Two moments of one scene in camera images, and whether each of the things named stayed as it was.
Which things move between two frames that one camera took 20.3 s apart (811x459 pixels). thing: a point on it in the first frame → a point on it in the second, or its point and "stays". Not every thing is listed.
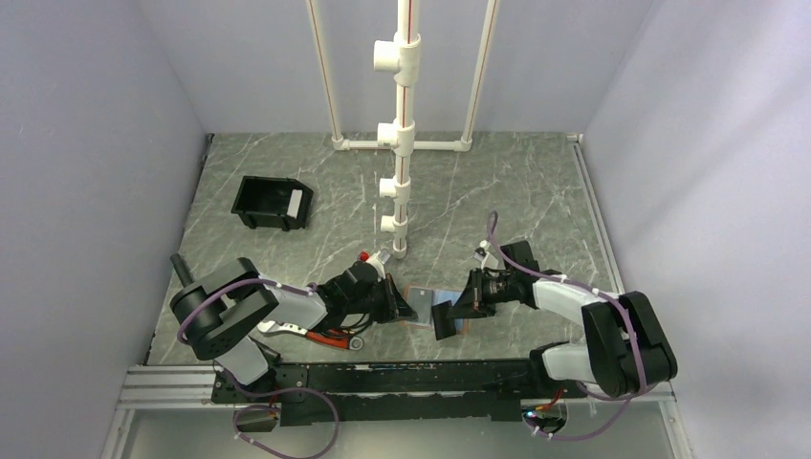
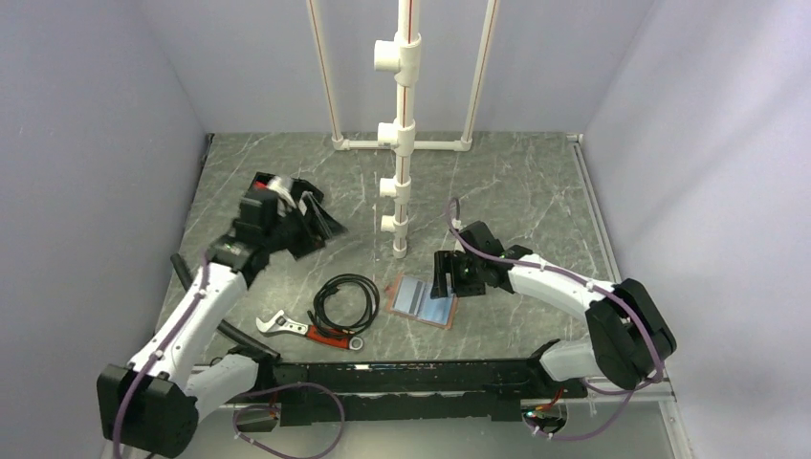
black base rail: (379, 392) stays
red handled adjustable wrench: (327, 337) stays
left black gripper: (395, 306) → (322, 227)
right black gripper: (472, 301) → (446, 262)
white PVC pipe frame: (403, 54) stays
